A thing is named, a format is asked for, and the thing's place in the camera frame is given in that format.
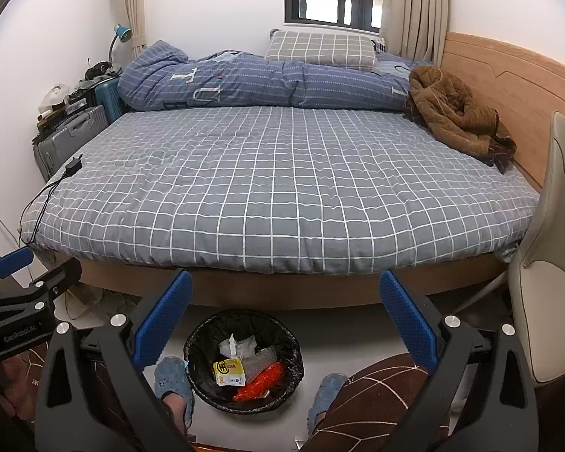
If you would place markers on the blue printed duvet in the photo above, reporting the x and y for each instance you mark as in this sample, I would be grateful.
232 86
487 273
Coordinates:
245 80

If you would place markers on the teal hard suitcase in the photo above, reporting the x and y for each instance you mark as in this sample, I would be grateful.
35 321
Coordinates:
109 99

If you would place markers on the beige pleated curtain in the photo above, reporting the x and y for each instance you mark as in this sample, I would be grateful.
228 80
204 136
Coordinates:
419 9
132 4

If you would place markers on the white rounded appliance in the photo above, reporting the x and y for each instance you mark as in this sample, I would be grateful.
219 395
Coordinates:
54 99

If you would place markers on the grey hard suitcase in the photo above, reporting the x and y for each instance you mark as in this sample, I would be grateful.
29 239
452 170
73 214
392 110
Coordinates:
75 132

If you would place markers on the black power adapter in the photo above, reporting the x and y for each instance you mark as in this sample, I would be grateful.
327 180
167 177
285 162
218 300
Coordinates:
74 165

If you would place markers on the brown fleece jacket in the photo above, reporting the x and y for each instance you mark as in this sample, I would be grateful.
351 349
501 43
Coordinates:
452 108

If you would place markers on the grey checked bed cover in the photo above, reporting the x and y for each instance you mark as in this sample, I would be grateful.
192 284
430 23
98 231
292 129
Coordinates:
282 197

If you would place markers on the blue desk lamp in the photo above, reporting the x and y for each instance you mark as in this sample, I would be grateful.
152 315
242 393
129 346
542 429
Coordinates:
122 33

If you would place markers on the red plastic bag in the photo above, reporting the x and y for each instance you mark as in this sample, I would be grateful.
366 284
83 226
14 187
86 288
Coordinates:
259 383

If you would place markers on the person's left hand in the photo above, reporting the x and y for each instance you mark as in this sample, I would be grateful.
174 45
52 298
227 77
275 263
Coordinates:
16 391

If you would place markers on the wooden headboard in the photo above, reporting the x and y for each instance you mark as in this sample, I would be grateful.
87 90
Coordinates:
513 84

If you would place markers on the trash bin with black liner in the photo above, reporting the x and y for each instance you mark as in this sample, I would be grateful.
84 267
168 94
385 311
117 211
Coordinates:
202 336

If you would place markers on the blue slipper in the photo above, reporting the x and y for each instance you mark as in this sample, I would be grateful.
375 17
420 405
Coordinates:
327 391
169 376

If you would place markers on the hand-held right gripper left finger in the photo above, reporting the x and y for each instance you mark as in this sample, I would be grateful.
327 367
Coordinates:
165 315

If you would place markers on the white tissue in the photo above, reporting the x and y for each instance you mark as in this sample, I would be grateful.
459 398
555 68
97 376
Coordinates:
238 346

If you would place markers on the grey checked pillow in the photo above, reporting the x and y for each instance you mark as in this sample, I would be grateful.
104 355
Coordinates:
320 49

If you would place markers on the person's left leg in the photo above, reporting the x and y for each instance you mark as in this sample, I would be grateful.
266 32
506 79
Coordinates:
176 409

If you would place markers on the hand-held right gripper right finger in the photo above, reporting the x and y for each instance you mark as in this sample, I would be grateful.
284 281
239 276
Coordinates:
407 315

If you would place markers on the beige office chair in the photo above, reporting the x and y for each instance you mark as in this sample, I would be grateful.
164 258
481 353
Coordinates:
551 245

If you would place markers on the black headset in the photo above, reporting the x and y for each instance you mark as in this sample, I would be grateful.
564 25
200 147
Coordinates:
98 70

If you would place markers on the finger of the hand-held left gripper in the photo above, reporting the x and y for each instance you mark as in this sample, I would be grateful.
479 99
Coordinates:
61 278
14 261

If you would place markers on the yellow and white packet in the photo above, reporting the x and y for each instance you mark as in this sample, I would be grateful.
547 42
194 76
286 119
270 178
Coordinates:
228 372

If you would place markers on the wooden bed frame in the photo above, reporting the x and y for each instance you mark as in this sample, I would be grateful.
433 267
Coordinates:
287 287

